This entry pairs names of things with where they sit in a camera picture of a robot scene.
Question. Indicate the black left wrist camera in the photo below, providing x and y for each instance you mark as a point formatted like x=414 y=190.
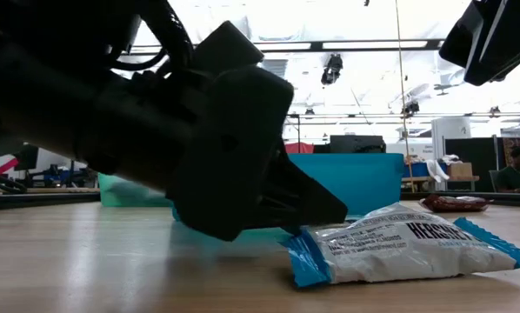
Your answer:
x=227 y=45

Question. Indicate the wooden table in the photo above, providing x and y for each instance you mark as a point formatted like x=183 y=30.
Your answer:
x=416 y=178

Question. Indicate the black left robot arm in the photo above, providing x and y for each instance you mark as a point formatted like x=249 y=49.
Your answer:
x=34 y=87

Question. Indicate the person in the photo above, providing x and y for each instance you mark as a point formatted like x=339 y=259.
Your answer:
x=516 y=178

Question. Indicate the black monitor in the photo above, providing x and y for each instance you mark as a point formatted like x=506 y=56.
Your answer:
x=28 y=158

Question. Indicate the red cloth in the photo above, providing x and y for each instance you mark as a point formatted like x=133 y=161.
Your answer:
x=301 y=148

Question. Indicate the brown Snickers candy bar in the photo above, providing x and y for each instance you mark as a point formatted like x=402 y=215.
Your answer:
x=455 y=203

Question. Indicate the blue plastic bin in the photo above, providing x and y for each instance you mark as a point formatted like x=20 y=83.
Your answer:
x=355 y=182

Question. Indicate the blue white Hershey's candy bar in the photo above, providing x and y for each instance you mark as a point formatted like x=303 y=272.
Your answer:
x=395 y=252

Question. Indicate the red bar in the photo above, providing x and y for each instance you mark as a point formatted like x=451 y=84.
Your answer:
x=5 y=167

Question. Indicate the black ceiling spotlight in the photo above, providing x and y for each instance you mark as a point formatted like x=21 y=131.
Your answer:
x=331 y=69
x=412 y=108

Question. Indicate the green translucent plastic bin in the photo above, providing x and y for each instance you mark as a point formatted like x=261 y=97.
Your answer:
x=121 y=195

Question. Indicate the black overhead light rail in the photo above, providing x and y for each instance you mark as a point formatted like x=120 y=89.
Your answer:
x=316 y=45

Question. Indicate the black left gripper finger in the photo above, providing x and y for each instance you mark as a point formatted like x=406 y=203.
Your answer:
x=299 y=204

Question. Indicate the white cloth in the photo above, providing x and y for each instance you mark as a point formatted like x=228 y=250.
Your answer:
x=436 y=169

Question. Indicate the cardboard box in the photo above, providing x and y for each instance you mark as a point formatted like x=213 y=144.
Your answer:
x=460 y=170

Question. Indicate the black partition panel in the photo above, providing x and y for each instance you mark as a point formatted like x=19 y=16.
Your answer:
x=482 y=156

